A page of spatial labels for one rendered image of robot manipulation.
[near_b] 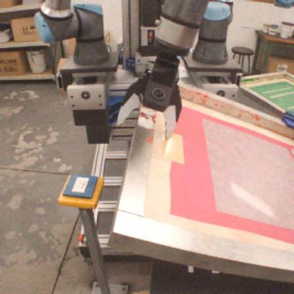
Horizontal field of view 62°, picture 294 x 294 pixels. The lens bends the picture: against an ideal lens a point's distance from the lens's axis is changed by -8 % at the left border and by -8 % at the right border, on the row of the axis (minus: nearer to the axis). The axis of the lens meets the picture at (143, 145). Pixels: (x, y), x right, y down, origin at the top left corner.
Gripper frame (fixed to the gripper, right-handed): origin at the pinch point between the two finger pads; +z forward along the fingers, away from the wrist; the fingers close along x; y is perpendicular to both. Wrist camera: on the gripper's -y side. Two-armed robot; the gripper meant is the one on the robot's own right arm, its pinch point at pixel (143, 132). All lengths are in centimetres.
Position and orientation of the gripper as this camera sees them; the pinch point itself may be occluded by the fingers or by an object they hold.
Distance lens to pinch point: 58.4
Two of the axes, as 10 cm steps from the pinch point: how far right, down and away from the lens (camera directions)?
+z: -2.7, 7.7, 5.8
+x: -9.6, -2.8, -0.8
